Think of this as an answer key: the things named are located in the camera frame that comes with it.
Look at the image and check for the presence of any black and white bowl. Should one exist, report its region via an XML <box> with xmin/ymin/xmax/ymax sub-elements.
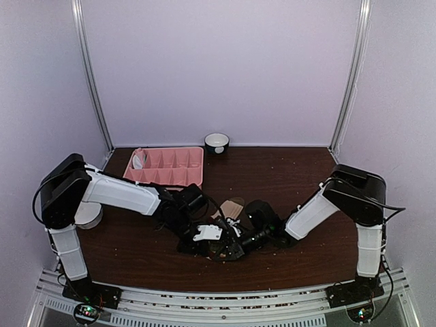
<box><xmin>204</xmin><ymin>133</ymin><xmax>230</xmax><ymax>155</ymax></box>

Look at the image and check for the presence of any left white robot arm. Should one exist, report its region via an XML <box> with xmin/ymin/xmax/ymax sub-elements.
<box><xmin>32</xmin><ymin>153</ymin><xmax>208</xmax><ymax>302</ymax></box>

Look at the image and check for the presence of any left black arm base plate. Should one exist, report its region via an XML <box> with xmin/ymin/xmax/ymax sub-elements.
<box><xmin>62</xmin><ymin>279</ymin><xmax>122</xmax><ymax>309</ymax></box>

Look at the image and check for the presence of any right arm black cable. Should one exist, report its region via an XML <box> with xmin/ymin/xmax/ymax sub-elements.
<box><xmin>323</xmin><ymin>176</ymin><xmax>407</xmax><ymax>222</ymax></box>

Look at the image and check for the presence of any pink divided organizer tray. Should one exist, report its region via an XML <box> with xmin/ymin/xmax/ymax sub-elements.
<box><xmin>123</xmin><ymin>147</ymin><xmax>204</xmax><ymax>187</ymax></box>

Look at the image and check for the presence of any aluminium frame post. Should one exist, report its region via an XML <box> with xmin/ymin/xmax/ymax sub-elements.
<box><xmin>329</xmin><ymin>0</ymin><xmax>373</xmax><ymax>161</ymax></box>
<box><xmin>71</xmin><ymin>0</ymin><xmax>115</xmax><ymax>161</ymax></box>

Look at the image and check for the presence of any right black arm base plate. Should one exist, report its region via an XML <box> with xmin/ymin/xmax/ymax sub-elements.
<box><xmin>325</xmin><ymin>280</ymin><xmax>384</xmax><ymax>308</ymax></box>

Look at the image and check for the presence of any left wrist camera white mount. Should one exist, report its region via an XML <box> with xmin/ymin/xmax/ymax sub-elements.
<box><xmin>193</xmin><ymin>225</ymin><xmax>223</xmax><ymax>242</ymax></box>

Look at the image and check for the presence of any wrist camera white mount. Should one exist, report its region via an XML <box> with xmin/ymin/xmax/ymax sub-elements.
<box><xmin>193</xmin><ymin>225</ymin><xmax>223</xmax><ymax>242</ymax></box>
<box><xmin>226</xmin><ymin>218</ymin><xmax>243</xmax><ymax>238</ymax></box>

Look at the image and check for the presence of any white fluted bowl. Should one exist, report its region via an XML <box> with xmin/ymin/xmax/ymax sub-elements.
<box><xmin>74</xmin><ymin>202</ymin><xmax>103</xmax><ymax>230</ymax></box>

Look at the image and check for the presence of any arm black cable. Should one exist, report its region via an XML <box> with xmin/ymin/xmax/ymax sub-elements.
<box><xmin>163</xmin><ymin>187</ymin><xmax>229</xmax><ymax>229</ymax></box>
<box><xmin>323</xmin><ymin>176</ymin><xmax>407</xmax><ymax>222</ymax></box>

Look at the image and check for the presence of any beige striped ribbed sock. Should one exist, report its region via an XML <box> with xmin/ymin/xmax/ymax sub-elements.
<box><xmin>208</xmin><ymin>196</ymin><xmax>246</xmax><ymax>262</ymax></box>

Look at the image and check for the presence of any pink sock with teal patches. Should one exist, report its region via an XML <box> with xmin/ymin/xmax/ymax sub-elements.
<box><xmin>131</xmin><ymin>149</ymin><xmax>149</xmax><ymax>170</ymax></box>

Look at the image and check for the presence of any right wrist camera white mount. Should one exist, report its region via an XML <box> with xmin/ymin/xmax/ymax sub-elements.
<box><xmin>226</xmin><ymin>218</ymin><xmax>243</xmax><ymax>238</ymax></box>

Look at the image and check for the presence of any left aluminium frame post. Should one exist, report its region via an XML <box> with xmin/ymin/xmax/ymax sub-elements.
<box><xmin>71</xmin><ymin>0</ymin><xmax>115</xmax><ymax>161</ymax></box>

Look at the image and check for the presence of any right aluminium frame post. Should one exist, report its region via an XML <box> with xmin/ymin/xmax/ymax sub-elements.
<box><xmin>329</xmin><ymin>0</ymin><xmax>373</xmax><ymax>161</ymax></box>

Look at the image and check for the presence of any right round control board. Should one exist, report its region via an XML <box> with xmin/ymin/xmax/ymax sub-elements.
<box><xmin>346</xmin><ymin>303</ymin><xmax>375</xmax><ymax>324</ymax></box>

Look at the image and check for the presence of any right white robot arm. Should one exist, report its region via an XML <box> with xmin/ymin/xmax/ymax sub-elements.
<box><xmin>212</xmin><ymin>164</ymin><xmax>388</xmax><ymax>301</ymax></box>

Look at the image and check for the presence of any left round control board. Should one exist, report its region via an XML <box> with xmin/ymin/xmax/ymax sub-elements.
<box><xmin>73</xmin><ymin>303</ymin><xmax>102</xmax><ymax>324</ymax></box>

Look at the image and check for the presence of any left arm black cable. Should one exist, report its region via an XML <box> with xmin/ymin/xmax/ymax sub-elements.
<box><xmin>163</xmin><ymin>187</ymin><xmax>229</xmax><ymax>229</ymax></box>

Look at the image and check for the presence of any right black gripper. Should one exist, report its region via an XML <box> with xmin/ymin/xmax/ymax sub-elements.
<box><xmin>214</xmin><ymin>227</ymin><xmax>271</xmax><ymax>262</ymax></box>

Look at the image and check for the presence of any round control board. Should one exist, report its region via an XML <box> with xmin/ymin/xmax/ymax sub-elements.
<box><xmin>346</xmin><ymin>303</ymin><xmax>375</xmax><ymax>324</ymax></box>
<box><xmin>73</xmin><ymin>303</ymin><xmax>102</xmax><ymax>324</ymax></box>

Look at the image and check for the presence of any aluminium front rail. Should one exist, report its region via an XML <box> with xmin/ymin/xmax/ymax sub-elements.
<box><xmin>24</xmin><ymin>268</ymin><xmax>423</xmax><ymax>326</ymax></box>

